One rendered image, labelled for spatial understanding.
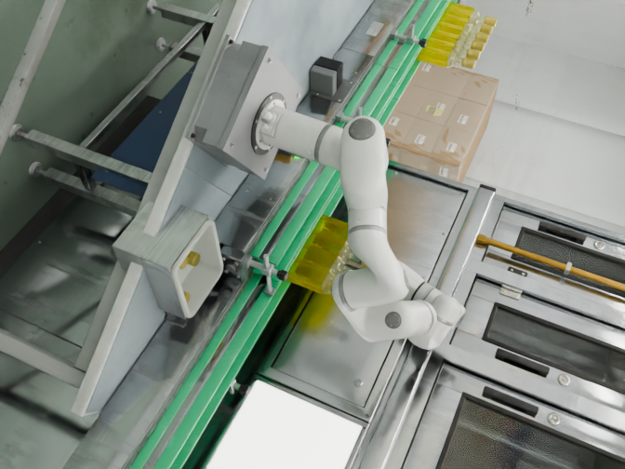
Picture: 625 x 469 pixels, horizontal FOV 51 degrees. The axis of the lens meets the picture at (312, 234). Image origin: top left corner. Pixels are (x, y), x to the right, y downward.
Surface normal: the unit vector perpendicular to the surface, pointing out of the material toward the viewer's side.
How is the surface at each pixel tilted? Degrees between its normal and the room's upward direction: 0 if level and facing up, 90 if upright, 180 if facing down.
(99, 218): 90
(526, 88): 90
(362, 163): 91
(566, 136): 90
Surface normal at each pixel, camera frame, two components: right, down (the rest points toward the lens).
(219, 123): -0.23, -0.15
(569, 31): -0.43, 0.72
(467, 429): -0.01, -0.62
